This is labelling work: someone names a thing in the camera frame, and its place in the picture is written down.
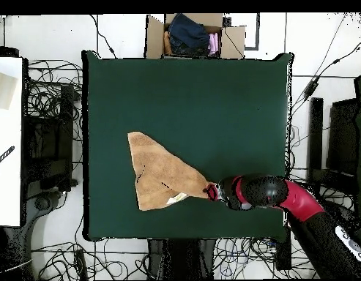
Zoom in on dark green table cloth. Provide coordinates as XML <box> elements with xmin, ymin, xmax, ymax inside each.
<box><xmin>81</xmin><ymin>50</ymin><xmax>294</xmax><ymax>242</ymax></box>

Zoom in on blue denim jeans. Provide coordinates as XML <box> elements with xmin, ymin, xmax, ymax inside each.
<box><xmin>167</xmin><ymin>12</ymin><xmax>212</xmax><ymax>56</ymax></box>

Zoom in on white side table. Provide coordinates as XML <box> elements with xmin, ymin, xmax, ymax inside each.
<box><xmin>0</xmin><ymin>56</ymin><xmax>23</xmax><ymax>228</ymax></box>

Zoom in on pink cloth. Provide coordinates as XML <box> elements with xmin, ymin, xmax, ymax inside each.
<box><xmin>207</xmin><ymin>32</ymin><xmax>220</xmax><ymax>57</ymax></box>

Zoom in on tan terry towel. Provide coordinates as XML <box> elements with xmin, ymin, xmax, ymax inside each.
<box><xmin>127</xmin><ymin>131</ymin><xmax>217</xmax><ymax>211</ymax></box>

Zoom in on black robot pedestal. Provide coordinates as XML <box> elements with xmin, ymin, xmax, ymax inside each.
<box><xmin>146</xmin><ymin>238</ymin><xmax>217</xmax><ymax>280</ymax></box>

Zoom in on black power strip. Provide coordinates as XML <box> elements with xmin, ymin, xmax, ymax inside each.
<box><xmin>275</xmin><ymin>231</ymin><xmax>293</xmax><ymax>271</ymax></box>

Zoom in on black power adapter cable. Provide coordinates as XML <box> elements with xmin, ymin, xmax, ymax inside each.
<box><xmin>291</xmin><ymin>33</ymin><xmax>361</xmax><ymax>102</ymax></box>

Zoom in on black equipment rack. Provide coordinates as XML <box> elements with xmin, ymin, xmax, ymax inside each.
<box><xmin>23</xmin><ymin>83</ymin><xmax>76</xmax><ymax>192</ymax></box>

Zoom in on brown cardboard box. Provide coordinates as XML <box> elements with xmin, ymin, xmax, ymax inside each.
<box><xmin>144</xmin><ymin>12</ymin><xmax>247</xmax><ymax>60</ymax></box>

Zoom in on black metal frame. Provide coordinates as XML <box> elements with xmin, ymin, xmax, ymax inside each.
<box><xmin>305</xmin><ymin>97</ymin><xmax>360</xmax><ymax>203</ymax></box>

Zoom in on beige paper sheet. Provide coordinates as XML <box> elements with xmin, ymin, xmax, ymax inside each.
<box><xmin>0</xmin><ymin>70</ymin><xmax>18</xmax><ymax>111</ymax></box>

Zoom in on black ridged strap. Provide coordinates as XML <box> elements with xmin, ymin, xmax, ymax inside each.
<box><xmin>0</xmin><ymin>145</ymin><xmax>16</xmax><ymax>170</ymax></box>

